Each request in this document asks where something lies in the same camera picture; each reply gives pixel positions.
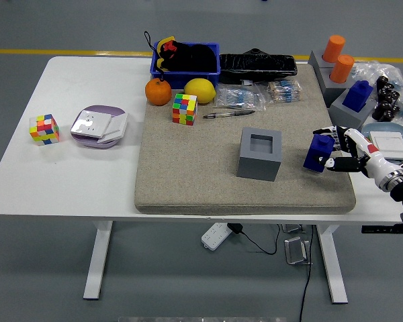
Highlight black pouch with strap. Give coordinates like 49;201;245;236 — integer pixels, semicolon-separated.
143;30;218;83

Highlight bag of blue resistors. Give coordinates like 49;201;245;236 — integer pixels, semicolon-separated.
216;83;267;112

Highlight bag of tan resistors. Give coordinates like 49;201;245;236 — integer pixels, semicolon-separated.
265;80;303;105

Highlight large colourful puzzle cube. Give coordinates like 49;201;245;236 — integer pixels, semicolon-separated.
172;93;198;127

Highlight purple plate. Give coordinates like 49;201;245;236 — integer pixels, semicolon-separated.
70;105;128;150

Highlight orange fruit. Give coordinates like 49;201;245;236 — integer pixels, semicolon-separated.
144;78;173;107

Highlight blue plastic bin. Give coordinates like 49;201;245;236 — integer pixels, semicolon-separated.
149;41;222;90

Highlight small colourful puzzle cube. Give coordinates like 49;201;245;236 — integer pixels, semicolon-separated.
29;113;60;147

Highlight orange cylinder seal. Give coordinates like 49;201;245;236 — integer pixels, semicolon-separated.
328;54;355;84
322;34;346;64

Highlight black plug with cord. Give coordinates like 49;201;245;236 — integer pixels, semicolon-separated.
227;223;281;255

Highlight black wrapped long object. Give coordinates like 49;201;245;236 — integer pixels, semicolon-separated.
218;48;298;85

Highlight blue square seal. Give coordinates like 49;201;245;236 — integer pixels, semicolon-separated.
303;133;336;174
342;80;373;113

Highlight small metal bracket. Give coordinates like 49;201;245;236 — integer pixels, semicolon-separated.
281;223;306;234

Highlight black floor cable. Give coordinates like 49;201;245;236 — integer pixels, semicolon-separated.
299;225;315;322

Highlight grey square seal holder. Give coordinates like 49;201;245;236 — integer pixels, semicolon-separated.
236;126;283;182
329;87;377;133

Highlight large metal bracket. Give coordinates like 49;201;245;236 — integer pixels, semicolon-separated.
284;236;312;266

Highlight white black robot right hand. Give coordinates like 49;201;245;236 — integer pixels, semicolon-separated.
312;125;396;184

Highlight black table control panel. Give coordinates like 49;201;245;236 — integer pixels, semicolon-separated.
361;225;403;235

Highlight grey round seal holder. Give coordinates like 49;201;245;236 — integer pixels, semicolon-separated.
308;49;339;70
317;65;357;109

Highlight yellow lemon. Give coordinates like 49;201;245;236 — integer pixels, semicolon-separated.
183;78;217;104

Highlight clear plastic bag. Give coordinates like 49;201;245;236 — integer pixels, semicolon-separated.
351;60;403;118

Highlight grey ballpoint pen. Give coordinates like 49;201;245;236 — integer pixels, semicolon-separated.
202;109;257;119

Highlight white power strip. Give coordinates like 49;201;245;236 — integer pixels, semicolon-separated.
201;222;231;251

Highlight white socket panel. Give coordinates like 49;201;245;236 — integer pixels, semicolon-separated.
70;109;112;138

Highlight white switch panel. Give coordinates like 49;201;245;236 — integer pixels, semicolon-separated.
97;113;129;145
369;131;403;160

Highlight white table leg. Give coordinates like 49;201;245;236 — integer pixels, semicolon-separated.
315;224;349;305
83;221;114;301

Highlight grey-brown mat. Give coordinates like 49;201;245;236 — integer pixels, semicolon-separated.
134;63;357;215

